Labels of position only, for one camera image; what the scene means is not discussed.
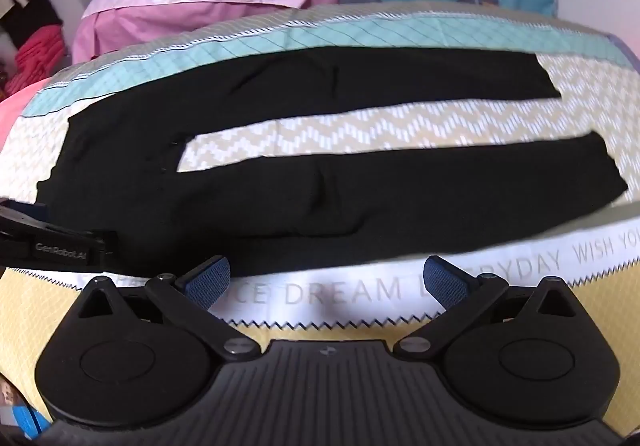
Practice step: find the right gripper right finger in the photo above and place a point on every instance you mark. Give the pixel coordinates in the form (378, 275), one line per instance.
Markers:
(465, 299)

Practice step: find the pink bed sheet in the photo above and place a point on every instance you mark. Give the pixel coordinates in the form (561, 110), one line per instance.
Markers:
(17, 132)

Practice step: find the black pants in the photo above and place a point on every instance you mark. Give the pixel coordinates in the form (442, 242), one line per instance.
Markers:
(122, 169)

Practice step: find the patterned bed quilt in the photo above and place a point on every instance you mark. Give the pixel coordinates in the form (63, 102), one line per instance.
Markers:
(88, 359)

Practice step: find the red folded clothes pile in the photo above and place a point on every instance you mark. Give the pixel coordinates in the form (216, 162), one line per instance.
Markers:
(37, 59)

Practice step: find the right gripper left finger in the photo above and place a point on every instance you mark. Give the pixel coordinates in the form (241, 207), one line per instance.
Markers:
(185, 302)

